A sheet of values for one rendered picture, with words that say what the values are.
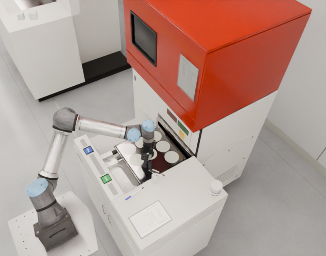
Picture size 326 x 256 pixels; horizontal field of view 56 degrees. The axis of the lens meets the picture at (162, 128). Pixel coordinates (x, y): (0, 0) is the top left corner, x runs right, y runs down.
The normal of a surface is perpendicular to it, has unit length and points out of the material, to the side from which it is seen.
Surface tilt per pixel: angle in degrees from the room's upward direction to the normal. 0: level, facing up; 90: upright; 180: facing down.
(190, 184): 0
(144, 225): 0
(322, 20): 90
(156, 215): 0
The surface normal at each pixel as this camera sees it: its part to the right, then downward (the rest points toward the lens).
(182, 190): 0.04, -0.65
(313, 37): -0.83, 0.41
